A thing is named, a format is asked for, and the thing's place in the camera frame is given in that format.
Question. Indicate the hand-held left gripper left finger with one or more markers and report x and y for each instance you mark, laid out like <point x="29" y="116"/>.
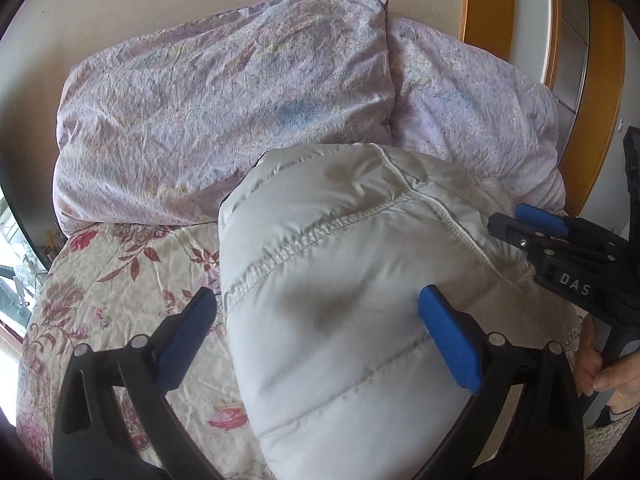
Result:
<point x="190" y="330"/>

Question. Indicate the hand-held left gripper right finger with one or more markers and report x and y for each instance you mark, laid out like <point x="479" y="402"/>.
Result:
<point x="450" y="345"/>

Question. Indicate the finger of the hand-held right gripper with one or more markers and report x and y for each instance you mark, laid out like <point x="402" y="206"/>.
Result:
<point x="542" y="217"/>
<point x="515" y="235"/>

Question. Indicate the white down jacket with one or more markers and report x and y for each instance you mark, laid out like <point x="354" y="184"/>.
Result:
<point x="325" y="285"/>

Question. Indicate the person's right hand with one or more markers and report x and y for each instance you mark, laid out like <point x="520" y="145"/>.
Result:
<point x="615" y="377"/>

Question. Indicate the floral bed sheet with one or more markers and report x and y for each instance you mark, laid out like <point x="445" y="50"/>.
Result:
<point x="125" y="270"/>

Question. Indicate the lilac floral pillow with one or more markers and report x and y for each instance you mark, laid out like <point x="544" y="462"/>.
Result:
<point x="465" y="110"/>
<point x="200" y="110"/>

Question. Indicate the window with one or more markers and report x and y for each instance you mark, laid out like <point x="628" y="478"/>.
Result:
<point x="20" y="270"/>

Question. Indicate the wooden wall panel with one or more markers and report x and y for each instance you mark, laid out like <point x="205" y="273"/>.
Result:
<point x="487" y="10"/>

